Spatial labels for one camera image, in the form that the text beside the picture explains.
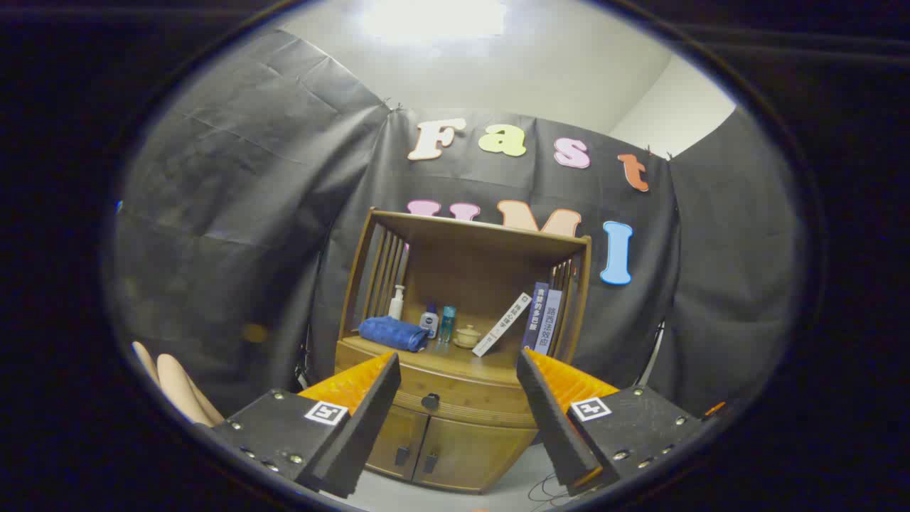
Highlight wooden countertop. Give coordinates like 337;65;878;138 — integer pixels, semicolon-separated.
340;333;569;388

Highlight wooden cabinet door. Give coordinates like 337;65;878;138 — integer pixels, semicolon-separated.
366;405;431;481
412;416;537;493

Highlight wooden drawer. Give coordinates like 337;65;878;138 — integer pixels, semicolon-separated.
334;340;539;430

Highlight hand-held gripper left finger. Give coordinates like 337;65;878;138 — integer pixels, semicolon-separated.
212;351;402;499

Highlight white book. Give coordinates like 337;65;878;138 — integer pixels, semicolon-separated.
471;292;532;358

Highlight wooden cabinet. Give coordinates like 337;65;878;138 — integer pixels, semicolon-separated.
334;208;593;494

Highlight pale purple book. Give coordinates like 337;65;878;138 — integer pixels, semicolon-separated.
533;288;564;356

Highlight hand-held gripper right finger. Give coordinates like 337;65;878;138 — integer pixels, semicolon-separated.
516;348;713;498

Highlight thin floor cables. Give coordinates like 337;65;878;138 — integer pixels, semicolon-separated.
528;473;594;507

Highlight blue folded towel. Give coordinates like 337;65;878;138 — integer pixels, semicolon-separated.
358;316;429;353

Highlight beige wooden chair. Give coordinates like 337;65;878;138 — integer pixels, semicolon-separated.
132;341;225;428

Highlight dark blue book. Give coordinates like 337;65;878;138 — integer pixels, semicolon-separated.
522;282;550;351

